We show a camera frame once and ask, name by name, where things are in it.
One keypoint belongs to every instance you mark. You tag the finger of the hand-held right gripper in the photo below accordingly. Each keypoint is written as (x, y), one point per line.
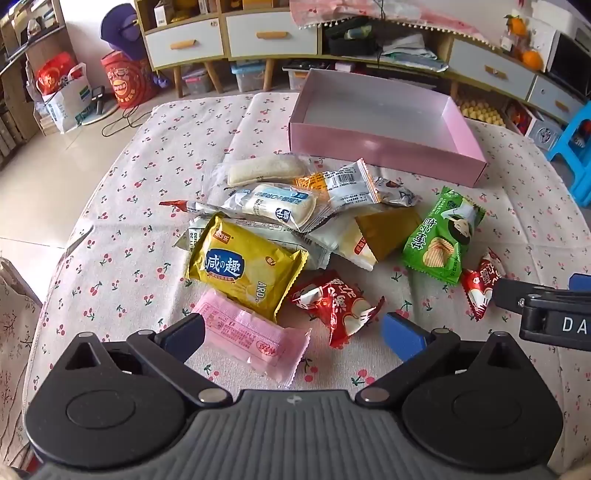
(581, 281)
(508, 290)

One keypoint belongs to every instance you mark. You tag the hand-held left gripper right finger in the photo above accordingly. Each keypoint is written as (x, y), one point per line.
(404, 334)

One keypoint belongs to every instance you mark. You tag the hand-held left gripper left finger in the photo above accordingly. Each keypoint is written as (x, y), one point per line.
(184, 337)

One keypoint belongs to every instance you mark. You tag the red snack packet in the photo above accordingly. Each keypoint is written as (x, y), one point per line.
(332, 304)
(478, 281)

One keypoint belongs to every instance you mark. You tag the pink snack packet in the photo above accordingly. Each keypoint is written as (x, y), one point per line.
(249, 332)

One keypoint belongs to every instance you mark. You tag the yellow cracker packet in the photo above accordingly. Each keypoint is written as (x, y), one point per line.
(240, 267)

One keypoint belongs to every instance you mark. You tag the green chips packet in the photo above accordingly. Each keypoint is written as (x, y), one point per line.
(434, 240)

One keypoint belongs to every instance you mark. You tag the large grey snack packet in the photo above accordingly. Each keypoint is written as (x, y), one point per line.
(191, 233)

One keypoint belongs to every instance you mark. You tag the gold snack packet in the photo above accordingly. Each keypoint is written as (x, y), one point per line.
(388, 230)

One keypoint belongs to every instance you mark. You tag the white yellow snack packet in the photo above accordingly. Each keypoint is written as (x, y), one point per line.
(341, 240)

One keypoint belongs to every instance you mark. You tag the silver red-tipped snack packet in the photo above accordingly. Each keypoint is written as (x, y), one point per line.
(194, 207)

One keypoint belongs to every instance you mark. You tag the silver chocolate packet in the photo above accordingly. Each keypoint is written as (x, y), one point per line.
(397, 191)

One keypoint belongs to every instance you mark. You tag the white blue bread packet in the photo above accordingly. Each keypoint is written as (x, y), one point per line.
(277, 203)

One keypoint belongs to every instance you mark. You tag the white barcode snack packet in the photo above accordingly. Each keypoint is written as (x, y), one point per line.
(346, 182)

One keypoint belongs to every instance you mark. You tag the white rice cake packet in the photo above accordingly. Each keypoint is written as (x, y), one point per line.
(263, 168)

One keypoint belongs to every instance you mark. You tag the pink cardboard box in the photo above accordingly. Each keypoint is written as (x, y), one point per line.
(369, 106)

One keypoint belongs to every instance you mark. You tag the cherry print tablecloth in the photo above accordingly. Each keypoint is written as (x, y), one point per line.
(138, 221)

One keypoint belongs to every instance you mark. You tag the blue plastic stool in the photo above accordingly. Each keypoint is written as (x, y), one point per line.
(572, 138)

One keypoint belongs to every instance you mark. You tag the white patterned storage cube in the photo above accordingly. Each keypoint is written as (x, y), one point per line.
(545, 134)

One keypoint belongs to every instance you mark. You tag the beige floral cloth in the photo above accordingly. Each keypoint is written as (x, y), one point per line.
(14, 346)

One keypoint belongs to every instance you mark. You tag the yellow egg tray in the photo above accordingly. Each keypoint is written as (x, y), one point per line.
(482, 110)

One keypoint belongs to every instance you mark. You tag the white drawer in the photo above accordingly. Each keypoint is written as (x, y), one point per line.
(489, 60)
(554, 94)
(184, 50)
(272, 27)

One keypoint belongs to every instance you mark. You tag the white microwave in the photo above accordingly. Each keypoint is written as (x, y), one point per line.
(568, 60)

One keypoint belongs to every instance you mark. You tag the orange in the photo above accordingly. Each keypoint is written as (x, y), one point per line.
(532, 60)
(517, 25)

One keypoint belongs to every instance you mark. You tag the low wooden cabinet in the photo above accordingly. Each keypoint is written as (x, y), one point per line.
(444, 60)

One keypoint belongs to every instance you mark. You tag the small black stand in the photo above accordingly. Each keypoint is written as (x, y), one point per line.
(98, 99)

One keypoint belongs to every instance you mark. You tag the white shopping bag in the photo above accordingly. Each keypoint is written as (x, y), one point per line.
(69, 106)

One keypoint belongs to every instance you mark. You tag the round red bag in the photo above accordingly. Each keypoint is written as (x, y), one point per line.
(129, 78)

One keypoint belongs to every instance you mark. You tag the blue-lid clear storage box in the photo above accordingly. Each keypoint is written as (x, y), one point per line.
(247, 78)

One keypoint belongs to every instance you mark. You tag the pink cherry cloth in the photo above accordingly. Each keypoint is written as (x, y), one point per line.
(415, 18)

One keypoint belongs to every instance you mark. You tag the red gift bag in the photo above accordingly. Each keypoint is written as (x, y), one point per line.
(53, 74)

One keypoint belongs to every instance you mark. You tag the black case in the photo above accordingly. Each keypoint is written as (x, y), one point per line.
(346, 44)

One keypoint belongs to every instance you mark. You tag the stepped wooden cabinet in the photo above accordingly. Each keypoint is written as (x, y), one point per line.
(140, 27)

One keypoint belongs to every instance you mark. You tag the wooden bookshelf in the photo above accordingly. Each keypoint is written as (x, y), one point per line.
(18, 69)

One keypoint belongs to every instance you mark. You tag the purple hat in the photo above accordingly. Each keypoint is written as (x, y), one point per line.
(120, 27)

